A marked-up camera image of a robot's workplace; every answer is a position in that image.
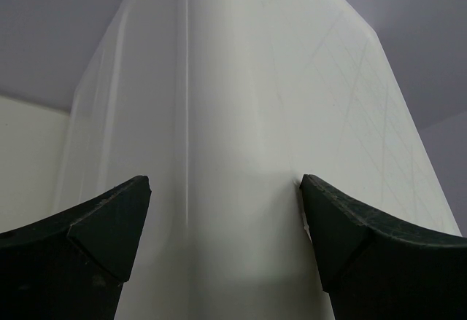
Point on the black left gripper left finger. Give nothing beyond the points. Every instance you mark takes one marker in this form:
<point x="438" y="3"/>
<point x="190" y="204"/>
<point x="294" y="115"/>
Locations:
<point x="73" y="264"/>

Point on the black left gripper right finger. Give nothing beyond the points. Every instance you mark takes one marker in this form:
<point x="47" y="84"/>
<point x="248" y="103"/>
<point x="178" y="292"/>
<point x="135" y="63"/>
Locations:
<point x="376" y="266"/>

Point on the white shoe cabinet frame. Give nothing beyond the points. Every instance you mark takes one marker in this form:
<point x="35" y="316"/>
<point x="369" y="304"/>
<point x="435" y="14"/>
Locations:
<point x="224" y="105"/>

